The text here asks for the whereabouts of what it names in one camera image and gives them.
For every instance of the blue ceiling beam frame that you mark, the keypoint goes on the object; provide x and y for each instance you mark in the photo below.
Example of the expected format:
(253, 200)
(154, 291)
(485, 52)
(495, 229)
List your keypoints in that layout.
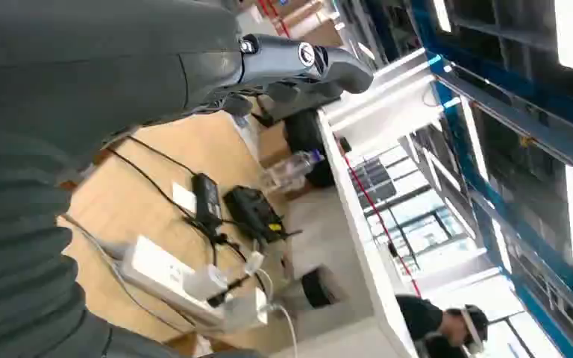
(469, 163)

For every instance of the white power strip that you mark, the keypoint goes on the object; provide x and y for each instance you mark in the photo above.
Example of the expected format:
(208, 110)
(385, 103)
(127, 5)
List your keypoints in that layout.
(158, 274)

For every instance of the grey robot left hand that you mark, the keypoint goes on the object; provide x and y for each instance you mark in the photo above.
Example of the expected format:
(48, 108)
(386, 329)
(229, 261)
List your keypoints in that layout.
(94, 59)

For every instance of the black power adapter brick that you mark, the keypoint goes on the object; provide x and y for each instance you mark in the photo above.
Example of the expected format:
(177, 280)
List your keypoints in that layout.
(207, 200)

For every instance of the clear plastic water bottle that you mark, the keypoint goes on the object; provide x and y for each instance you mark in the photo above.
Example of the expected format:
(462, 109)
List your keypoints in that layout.
(289, 170)

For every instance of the white plug adapter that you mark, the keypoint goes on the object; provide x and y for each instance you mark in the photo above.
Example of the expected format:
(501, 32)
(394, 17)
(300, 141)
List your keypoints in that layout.
(206, 282)

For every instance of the ribbed grey left arm sleeve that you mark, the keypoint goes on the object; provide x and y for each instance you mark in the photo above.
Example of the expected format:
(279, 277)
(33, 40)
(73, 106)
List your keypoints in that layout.
(19, 257)

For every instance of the white partition wall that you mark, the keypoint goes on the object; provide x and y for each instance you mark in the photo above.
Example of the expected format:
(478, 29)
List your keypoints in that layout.
(360, 237)

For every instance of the black round bin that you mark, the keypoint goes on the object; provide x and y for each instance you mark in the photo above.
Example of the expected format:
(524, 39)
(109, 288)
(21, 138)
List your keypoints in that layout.
(318, 289)

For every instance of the white paper card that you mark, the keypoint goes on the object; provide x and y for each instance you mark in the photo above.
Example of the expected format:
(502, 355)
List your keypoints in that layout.
(183, 197)

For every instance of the black electronic device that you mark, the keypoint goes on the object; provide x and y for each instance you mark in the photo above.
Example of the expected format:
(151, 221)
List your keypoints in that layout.
(253, 212)

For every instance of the person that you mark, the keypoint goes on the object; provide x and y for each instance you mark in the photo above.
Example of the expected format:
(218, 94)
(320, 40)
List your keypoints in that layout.
(430, 321)

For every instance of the black chair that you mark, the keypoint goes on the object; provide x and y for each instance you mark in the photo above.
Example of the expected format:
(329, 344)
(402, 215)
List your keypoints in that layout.
(306, 133)

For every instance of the white charger block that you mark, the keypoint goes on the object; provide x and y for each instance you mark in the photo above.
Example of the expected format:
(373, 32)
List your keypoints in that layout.
(247, 309)

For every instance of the brown cardboard box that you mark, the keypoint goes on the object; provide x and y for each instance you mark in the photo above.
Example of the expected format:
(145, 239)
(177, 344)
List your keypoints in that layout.
(311, 22)

